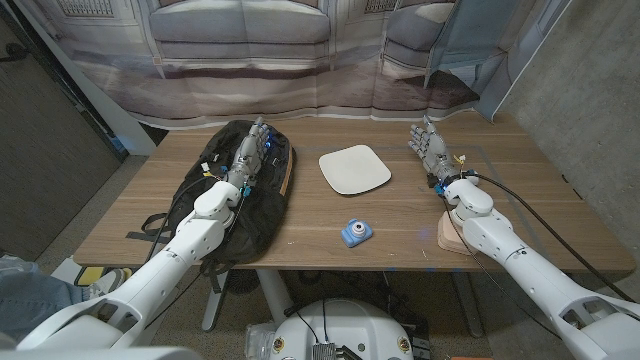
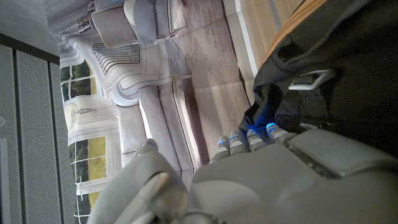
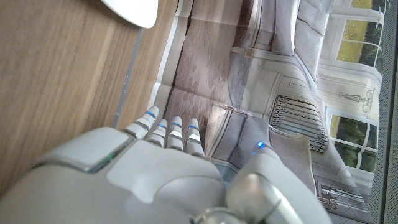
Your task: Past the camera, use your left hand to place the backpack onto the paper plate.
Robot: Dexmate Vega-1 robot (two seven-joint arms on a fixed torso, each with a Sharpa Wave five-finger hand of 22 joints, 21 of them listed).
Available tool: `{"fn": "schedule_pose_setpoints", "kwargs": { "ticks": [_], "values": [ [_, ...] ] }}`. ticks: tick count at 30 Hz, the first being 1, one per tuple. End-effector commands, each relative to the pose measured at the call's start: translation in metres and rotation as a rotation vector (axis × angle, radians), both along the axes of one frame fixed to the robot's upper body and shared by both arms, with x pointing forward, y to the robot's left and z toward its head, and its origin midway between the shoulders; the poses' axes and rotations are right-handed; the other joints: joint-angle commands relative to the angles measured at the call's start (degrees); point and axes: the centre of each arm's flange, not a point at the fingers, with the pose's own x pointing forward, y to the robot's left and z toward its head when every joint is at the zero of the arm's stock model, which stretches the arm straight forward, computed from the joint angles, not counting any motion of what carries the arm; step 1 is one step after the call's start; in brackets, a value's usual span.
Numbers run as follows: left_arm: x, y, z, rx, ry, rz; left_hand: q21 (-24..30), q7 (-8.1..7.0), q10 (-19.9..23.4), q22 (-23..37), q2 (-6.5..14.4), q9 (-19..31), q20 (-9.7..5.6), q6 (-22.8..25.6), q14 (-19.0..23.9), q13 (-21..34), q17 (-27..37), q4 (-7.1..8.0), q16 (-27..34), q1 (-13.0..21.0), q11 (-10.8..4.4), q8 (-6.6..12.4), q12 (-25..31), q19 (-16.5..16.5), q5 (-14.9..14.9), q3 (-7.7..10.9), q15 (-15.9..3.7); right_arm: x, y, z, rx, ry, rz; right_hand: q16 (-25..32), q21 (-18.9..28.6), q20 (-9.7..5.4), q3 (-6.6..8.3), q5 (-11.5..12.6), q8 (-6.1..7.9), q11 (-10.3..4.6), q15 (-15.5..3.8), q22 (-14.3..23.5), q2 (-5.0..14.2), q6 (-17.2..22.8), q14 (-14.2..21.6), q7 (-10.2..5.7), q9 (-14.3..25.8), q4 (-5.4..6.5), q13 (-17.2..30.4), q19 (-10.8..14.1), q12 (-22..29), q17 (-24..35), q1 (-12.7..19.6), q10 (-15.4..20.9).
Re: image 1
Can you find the black backpack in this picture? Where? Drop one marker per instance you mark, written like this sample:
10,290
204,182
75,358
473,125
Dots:
260,215

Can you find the grey table leg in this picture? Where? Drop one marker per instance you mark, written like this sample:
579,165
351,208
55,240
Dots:
214,305

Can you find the blue jeans leg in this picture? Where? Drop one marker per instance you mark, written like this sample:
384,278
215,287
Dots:
30,300

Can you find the blue toy camera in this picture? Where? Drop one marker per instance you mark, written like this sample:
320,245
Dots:
356,234

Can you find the white grey sneaker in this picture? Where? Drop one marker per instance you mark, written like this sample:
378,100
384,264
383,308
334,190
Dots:
107,282

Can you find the beige wooden block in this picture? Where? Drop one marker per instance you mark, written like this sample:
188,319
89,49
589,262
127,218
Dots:
447,235

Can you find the black round fan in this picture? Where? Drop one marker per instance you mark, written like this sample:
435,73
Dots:
245,282

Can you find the white table leg column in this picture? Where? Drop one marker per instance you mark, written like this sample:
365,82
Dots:
275,300

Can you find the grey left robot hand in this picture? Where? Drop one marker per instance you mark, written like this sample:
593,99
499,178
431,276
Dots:
247,155

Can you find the small white cylinder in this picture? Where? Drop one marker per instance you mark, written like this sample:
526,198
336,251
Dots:
472,179

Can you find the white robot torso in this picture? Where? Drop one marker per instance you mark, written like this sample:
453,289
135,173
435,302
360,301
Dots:
350,325

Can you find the printed sofa room backdrop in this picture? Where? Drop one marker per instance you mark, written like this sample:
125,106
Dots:
250,60

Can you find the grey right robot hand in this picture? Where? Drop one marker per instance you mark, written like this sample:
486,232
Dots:
434,150

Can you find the white backdrop frame pole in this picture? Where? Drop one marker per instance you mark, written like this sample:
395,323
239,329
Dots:
528,65
100,100

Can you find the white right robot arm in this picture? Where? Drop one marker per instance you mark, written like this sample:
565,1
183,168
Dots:
525,265

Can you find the dark table leg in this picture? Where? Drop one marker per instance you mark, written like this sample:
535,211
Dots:
467,305

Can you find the white square paper plate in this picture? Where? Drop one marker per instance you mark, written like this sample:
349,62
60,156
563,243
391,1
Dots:
355,170

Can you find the clear plastic bag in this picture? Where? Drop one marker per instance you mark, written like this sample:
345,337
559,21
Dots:
257,342

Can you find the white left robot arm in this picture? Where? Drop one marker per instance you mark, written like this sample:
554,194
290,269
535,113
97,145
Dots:
175,250

